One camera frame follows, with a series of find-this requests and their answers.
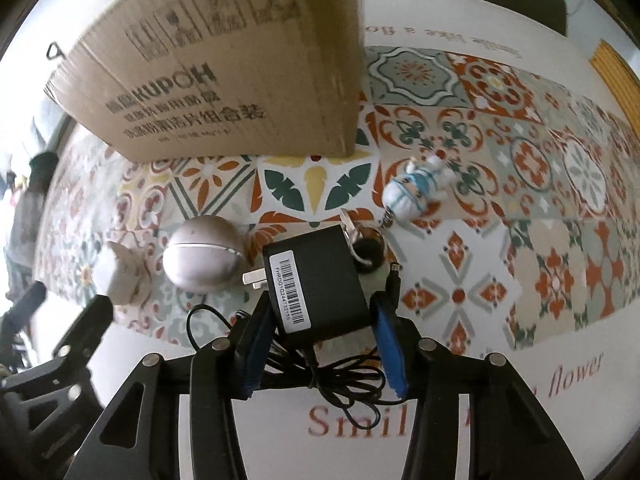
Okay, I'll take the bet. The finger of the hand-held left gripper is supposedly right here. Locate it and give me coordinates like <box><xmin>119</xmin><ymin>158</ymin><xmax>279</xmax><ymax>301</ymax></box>
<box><xmin>0</xmin><ymin>282</ymin><xmax>48</xmax><ymax>343</ymax></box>
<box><xmin>0</xmin><ymin>296</ymin><xmax>116</xmax><ymax>480</ymax></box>

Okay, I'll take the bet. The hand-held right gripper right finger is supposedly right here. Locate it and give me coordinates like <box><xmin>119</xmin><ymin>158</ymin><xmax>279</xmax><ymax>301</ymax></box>
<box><xmin>369</xmin><ymin>292</ymin><xmax>576</xmax><ymax>480</ymax></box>

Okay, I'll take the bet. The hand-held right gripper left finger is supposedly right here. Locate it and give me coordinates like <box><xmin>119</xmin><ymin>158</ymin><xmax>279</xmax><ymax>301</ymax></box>
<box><xmin>75</xmin><ymin>292</ymin><xmax>276</xmax><ymax>480</ymax></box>

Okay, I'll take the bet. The black power adapter with cable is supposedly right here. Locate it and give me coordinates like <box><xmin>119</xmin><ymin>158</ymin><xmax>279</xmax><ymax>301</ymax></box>
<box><xmin>186</xmin><ymin>224</ymin><xmax>403</xmax><ymax>413</ymax></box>

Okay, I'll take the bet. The brown cardboard box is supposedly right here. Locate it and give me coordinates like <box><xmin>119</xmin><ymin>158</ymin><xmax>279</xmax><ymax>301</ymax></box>
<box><xmin>44</xmin><ymin>0</ymin><xmax>368</xmax><ymax>163</ymax></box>

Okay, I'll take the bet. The white cube charger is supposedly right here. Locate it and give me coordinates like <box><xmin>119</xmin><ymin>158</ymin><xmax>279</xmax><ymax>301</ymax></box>
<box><xmin>95</xmin><ymin>241</ymin><xmax>151</xmax><ymax>306</ymax></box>

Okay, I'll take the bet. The key with black fob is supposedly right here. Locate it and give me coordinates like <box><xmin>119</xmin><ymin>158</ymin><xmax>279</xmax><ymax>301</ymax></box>
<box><xmin>337</xmin><ymin>209</ymin><xmax>387</xmax><ymax>273</ymax></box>

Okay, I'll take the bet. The silver egg-shaped device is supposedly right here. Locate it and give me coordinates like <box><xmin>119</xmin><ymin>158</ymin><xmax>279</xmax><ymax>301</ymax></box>
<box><xmin>162</xmin><ymin>216</ymin><xmax>246</xmax><ymax>291</ymax></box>

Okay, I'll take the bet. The slatted wooden box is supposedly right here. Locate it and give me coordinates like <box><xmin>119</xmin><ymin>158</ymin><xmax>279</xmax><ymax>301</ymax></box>
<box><xmin>589</xmin><ymin>40</ymin><xmax>640</xmax><ymax>131</ymax></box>

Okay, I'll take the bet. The small white figurine keychain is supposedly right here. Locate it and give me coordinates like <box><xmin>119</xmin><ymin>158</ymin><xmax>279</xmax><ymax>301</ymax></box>
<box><xmin>382</xmin><ymin>152</ymin><xmax>458</xmax><ymax>231</ymax></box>

